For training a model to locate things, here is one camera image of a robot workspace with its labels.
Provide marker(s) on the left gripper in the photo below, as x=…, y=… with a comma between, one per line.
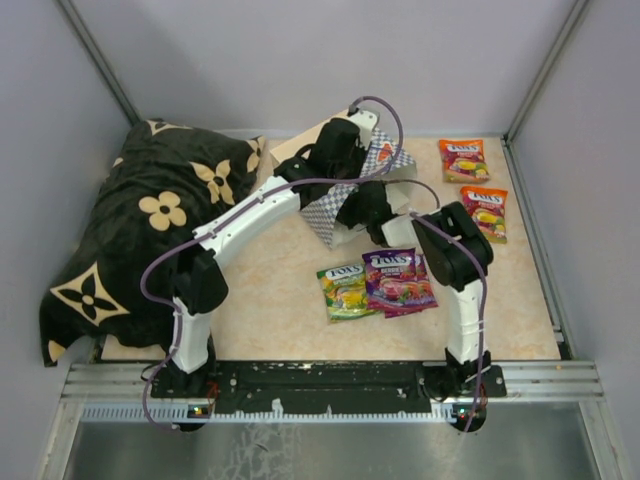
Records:
x=360, y=154

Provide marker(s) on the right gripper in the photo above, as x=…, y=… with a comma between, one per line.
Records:
x=343, y=214

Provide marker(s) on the checkered paper bag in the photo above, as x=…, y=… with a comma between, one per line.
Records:
x=321, y=199

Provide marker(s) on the purple candy bag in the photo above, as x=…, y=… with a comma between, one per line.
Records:
x=388, y=276
x=420, y=291

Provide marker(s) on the orange candy bag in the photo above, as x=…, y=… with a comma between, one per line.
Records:
x=487, y=208
x=463, y=161

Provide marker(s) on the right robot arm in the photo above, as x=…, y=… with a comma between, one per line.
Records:
x=458, y=256

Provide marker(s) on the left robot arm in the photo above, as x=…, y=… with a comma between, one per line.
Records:
x=199, y=286

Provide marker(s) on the green candy bag on table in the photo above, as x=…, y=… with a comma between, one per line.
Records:
x=344, y=292

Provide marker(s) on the black floral pillow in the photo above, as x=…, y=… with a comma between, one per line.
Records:
x=166, y=181

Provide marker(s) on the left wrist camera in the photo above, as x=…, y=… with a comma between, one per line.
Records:
x=365, y=120

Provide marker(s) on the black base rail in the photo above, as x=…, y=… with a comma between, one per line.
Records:
x=300, y=388

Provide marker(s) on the aluminium frame rail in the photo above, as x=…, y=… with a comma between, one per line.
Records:
x=117, y=392

